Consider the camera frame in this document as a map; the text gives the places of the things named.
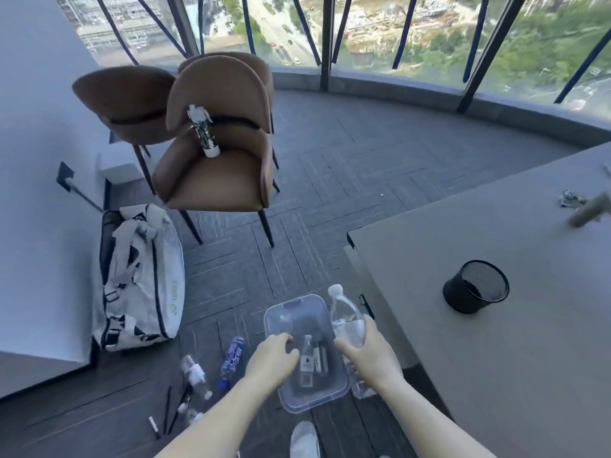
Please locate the black wall socket plug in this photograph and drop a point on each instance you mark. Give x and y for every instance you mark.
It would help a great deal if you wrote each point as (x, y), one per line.
(66, 178)

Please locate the small black box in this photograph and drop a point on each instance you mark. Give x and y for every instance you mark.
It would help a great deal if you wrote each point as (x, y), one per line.
(322, 357)

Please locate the white green printed bottle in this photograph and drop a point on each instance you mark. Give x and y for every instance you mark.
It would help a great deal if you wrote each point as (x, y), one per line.
(204, 133)

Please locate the clear plastic water bottle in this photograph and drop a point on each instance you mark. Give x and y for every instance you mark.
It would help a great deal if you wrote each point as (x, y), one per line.
(344, 312)

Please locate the clear bottle white label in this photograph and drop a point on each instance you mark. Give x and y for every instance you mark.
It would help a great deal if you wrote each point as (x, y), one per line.
(194, 374)

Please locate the white marker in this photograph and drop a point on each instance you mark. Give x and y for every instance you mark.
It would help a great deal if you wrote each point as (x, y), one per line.
(154, 427)

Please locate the person's right forearm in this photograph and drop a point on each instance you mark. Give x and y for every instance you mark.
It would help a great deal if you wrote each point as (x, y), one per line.
(429, 424)

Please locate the blue label drink bottle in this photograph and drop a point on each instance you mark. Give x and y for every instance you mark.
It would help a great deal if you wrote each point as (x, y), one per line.
(232, 360)

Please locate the small black white carton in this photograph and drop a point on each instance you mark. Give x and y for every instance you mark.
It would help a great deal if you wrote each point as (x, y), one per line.
(306, 366)

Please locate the dark window frame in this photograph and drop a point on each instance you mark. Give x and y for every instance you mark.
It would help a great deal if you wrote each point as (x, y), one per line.
(327, 38)

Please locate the person's left forearm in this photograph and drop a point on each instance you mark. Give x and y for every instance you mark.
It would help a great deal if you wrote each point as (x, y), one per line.
(219, 419)

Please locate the silver metal keys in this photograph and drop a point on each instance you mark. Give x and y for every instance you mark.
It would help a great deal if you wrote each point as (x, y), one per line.
(571, 199)

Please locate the white duffel bag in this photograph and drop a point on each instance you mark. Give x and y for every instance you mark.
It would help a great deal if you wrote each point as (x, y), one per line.
(143, 281)

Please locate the person's right hand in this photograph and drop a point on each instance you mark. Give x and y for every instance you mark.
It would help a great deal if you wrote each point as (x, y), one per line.
(374, 360)

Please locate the white box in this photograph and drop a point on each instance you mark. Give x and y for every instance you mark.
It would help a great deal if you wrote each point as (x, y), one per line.
(121, 172)

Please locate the small clear bottle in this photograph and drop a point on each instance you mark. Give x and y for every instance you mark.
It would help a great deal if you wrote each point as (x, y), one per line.
(194, 416)

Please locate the black mesh pen cup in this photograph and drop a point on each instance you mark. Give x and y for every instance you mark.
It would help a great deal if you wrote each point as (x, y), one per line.
(470, 290)

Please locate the black white pen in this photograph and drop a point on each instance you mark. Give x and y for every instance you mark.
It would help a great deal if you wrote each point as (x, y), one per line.
(182, 406)

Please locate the person's left hand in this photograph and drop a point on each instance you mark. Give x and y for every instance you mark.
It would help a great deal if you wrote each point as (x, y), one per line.
(267, 364)

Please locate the person's right thumb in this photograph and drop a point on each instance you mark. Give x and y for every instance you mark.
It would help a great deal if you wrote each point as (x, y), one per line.
(344, 347)

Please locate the clear plastic storage box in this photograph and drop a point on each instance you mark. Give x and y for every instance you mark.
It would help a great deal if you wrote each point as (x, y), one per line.
(312, 319)

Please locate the brown leather chair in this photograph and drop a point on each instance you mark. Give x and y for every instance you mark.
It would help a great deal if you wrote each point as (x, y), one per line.
(260, 66)
(215, 176)
(124, 100)

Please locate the person's white shoe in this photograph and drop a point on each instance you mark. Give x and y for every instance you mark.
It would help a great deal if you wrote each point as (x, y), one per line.
(304, 441)

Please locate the person's left fingers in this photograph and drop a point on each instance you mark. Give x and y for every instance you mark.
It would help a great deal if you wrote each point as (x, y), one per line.
(282, 342)

